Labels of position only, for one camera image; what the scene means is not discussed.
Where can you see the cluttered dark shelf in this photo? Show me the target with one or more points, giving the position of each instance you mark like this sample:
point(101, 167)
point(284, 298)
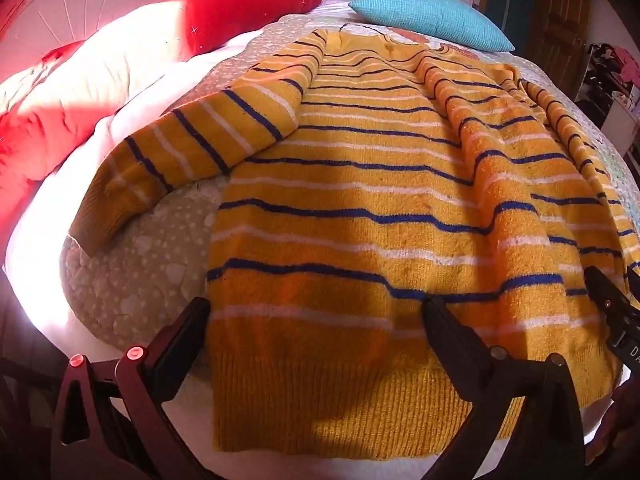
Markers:
point(607, 72)

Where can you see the white round headboard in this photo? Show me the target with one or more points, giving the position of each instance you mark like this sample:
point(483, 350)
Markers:
point(75, 5)

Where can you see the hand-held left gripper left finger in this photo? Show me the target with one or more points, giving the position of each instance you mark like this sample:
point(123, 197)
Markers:
point(186, 345)

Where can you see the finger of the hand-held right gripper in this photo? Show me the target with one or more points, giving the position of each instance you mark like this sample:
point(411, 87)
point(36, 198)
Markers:
point(602, 290)

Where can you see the yellow striped knit sweater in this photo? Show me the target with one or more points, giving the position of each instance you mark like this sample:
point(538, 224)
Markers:
point(360, 200)

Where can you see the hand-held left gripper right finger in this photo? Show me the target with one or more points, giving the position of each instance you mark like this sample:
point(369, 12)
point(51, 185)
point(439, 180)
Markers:
point(442, 330)

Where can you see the printed quilted bedspread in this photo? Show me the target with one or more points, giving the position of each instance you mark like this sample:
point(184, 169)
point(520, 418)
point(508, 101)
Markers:
point(145, 265)

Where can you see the red pillow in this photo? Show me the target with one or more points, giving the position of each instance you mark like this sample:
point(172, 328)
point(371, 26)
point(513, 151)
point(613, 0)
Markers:
point(245, 10)

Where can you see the person's right hand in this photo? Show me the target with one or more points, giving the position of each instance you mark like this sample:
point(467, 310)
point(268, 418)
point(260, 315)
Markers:
point(612, 425)

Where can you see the pink fleece blanket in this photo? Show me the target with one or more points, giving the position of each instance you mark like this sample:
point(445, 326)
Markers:
point(55, 240)

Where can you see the brown wooden door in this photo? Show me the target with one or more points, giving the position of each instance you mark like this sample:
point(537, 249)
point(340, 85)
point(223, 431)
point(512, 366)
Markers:
point(557, 5)

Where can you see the blue knit pillow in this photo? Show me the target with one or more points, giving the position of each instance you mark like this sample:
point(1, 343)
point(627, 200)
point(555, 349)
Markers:
point(430, 15)

